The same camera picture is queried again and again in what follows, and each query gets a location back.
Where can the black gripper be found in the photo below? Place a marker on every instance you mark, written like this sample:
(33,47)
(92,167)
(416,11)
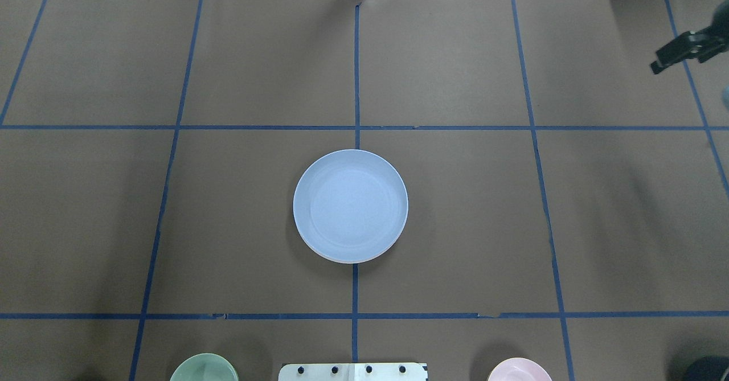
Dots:
(692,46)

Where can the light blue plate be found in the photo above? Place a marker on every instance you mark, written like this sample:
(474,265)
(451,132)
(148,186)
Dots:
(350,206)

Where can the dark blue pot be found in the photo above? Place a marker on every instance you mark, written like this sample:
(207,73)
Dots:
(710,368)

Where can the pink bowl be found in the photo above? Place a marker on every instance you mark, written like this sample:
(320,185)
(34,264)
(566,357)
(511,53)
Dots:
(518,369)

